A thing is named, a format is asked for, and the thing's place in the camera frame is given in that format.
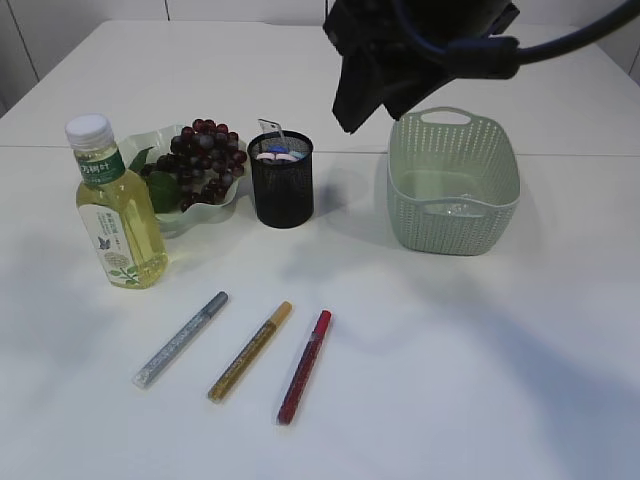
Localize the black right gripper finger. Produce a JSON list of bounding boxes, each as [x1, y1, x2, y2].
[[332, 49, 388, 134]]

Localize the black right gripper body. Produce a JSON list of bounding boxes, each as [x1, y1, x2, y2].
[[323, 1, 519, 120]]

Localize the clear plastic ruler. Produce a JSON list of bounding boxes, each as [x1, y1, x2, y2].
[[258, 119, 287, 149]]

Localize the blue scissors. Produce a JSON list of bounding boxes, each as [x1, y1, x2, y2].
[[267, 145, 307, 161]]

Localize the pink scissors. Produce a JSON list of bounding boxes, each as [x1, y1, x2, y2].
[[256, 152, 298, 165]]

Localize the clear plastic sheet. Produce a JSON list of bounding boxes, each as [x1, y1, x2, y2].
[[425, 197, 487, 218]]

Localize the purple artificial grape bunch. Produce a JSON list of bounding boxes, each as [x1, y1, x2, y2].
[[129, 118, 249, 214]]

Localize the yellow tea bottle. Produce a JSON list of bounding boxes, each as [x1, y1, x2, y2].
[[65, 114, 168, 289]]

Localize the silver glitter pen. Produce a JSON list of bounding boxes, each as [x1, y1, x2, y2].
[[132, 291, 229, 389]]

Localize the gold glitter pen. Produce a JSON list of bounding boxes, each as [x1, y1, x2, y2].
[[207, 301, 293, 403]]

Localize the black mesh pen holder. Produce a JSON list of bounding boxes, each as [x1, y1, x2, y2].
[[247, 130, 314, 229]]

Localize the green woven plastic basket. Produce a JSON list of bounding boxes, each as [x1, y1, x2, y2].
[[387, 108, 521, 256]]

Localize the red glitter pen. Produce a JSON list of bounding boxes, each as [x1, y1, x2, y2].
[[276, 310, 332, 425]]

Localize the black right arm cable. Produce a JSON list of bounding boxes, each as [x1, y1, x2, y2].
[[394, 0, 640, 81]]

